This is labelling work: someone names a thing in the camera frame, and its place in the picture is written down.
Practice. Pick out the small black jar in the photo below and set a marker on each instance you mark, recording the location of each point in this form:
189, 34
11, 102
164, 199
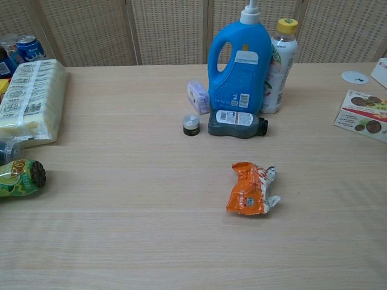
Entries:
191, 126

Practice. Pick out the dark grey squeeze bottle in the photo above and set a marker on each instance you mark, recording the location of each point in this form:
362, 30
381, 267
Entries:
232, 127

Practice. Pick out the small purple tissue pack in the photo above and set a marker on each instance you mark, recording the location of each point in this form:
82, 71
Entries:
196, 95

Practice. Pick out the orange crumpled snack wrapper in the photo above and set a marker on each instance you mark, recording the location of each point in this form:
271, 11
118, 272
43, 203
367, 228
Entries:
248, 193

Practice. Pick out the blue detergent pump bottle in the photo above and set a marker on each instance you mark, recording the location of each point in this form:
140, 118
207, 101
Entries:
239, 72

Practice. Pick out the yellow-capped tea bottle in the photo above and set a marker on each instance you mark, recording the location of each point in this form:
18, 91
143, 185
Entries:
281, 75

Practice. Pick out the woven wooden folding screen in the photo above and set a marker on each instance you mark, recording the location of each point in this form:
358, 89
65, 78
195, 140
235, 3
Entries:
121, 30

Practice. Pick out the red white cookie box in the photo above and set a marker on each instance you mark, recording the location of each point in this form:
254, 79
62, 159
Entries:
364, 116

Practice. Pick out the green drink bottle black cap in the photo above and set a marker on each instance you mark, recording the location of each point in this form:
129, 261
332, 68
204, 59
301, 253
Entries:
18, 178

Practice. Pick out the blue soda can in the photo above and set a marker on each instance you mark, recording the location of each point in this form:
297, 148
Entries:
30, 49

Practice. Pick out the yellow snack bag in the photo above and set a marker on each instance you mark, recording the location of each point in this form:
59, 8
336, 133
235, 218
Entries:
3, 87

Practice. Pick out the small white cardboard box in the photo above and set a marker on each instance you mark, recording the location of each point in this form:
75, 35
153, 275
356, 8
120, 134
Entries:
381, 72

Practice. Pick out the dark soda bottle blue label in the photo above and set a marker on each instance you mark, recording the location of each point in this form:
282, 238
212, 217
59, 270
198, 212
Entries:
5, 65

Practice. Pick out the clear silver-topped can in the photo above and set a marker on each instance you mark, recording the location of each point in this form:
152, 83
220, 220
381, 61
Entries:
9, 39

